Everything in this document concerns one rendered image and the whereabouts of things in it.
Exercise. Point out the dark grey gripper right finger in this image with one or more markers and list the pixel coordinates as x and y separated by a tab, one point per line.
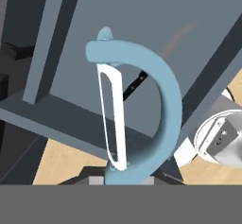
167	175

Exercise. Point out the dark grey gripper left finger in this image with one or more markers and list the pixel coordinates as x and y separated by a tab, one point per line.
83	178

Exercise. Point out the blue peeler with white blade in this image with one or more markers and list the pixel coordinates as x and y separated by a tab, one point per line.
168	108

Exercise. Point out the white round object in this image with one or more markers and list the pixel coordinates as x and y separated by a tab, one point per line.
231	152

